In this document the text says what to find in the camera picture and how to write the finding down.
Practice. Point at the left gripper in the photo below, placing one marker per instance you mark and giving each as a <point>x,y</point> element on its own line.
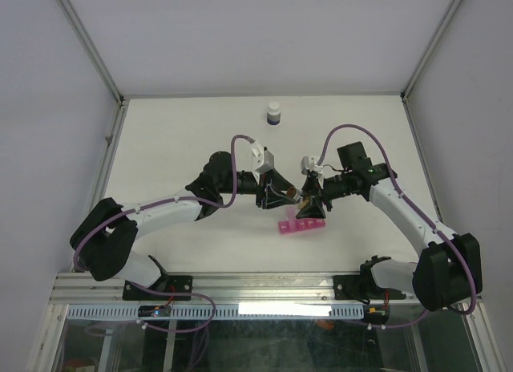
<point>271,199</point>

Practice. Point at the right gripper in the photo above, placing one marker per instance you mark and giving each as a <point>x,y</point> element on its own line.
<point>315,185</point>

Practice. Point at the clear bottle yellow pills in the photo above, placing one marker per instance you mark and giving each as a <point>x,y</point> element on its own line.
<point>298,198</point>

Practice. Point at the pink weekly pill organizer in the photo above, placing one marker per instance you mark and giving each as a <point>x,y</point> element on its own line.
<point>293,225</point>

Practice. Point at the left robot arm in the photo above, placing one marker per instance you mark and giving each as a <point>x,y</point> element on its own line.
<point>103,242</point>

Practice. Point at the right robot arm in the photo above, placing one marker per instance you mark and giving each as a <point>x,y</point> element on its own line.
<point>448,269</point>

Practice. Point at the white cap dark bottle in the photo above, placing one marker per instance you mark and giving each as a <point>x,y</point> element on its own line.
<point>273,114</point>

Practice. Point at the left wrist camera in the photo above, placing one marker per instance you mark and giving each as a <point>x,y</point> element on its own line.
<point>262,158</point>

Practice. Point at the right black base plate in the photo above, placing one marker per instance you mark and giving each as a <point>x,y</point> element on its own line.
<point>350,287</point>

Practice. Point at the aluminium mounting rail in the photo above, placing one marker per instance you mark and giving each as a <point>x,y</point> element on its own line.
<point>222,288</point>

